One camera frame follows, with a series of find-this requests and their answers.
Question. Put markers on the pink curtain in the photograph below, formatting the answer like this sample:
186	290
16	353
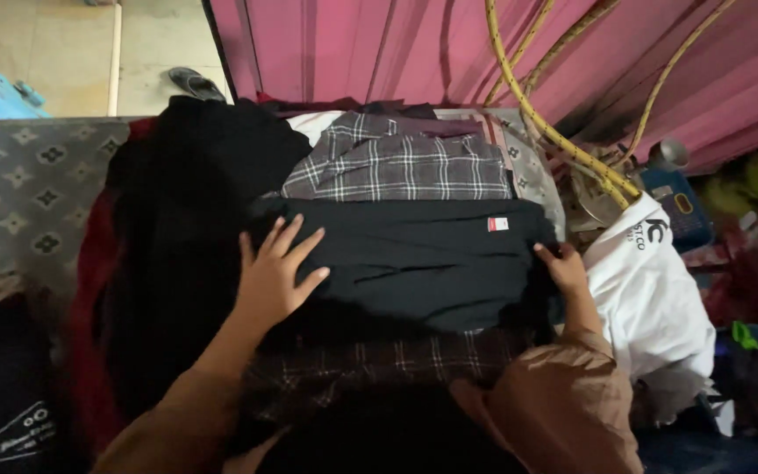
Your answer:
418	46

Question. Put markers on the white printed t-shirt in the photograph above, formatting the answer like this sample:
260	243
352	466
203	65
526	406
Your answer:
649	303

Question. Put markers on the black cloth pile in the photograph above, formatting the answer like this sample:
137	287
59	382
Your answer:
188	230

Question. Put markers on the person's right hand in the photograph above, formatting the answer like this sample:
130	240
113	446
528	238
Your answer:
566	270

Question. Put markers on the person's right fingers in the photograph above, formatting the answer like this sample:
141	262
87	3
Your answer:
545	255

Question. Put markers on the grey plaid shirt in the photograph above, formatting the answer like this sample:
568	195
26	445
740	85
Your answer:
399	164

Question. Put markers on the white pipe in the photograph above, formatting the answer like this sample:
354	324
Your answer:
114	59

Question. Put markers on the dark red cloth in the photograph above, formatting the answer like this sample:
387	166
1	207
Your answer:
89	329

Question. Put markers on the black garment red label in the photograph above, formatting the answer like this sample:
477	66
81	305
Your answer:
412	270

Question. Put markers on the dark plaid cloth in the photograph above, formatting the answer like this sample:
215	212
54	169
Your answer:
379	368

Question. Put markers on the patterned grey mattress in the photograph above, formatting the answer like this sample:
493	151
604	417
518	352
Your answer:
23	197

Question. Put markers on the dark sandal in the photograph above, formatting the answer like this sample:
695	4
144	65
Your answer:
196	83

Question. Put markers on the heap of mixed clutter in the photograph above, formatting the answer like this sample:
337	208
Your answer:
754	329

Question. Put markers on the person's left hand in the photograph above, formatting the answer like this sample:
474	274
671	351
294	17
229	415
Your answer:
272	276

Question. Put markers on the black printed garment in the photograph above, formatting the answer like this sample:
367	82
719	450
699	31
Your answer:
7	395

